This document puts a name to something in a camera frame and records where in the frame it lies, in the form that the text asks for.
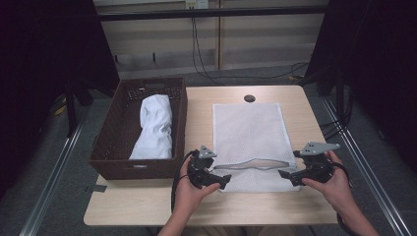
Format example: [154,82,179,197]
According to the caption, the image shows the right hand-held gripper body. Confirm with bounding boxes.
[293,141,341,185]

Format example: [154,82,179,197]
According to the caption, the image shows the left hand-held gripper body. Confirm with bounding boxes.
[188,145,218,190]

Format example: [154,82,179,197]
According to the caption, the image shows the white mesh laundry bag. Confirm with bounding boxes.
[211,102,301,194]

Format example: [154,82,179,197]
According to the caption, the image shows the white garment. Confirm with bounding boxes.
[129,93,174,160]

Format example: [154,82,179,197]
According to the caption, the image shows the brown wicker basket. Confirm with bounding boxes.
[89,77,189,181]

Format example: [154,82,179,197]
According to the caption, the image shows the person's right hand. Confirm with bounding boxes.
[301,149,357,214]

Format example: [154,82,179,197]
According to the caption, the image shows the person's left hand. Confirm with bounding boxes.
[174,156,221,218]

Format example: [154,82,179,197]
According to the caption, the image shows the black stand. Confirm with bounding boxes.
[333,71,349,132]
[63,78,96,138]

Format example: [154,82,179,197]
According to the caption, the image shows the grey tape piece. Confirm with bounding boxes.
[84,184,108,195]

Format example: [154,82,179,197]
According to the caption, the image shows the dark curtain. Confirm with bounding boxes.
[0,0,121,200]
[304,0,417,173]

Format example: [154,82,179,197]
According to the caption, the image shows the black horizontal bar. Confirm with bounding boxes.
[97,5,329,22]

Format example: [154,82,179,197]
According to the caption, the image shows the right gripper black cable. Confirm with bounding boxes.
[329,161,363,236]

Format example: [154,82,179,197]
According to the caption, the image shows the black floor cables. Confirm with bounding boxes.
[319,91,354,142]

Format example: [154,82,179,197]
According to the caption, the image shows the black wall cables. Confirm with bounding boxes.
[191,17,310,87]

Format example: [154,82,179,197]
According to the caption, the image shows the white wall outlet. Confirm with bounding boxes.
[185,0,210,10]

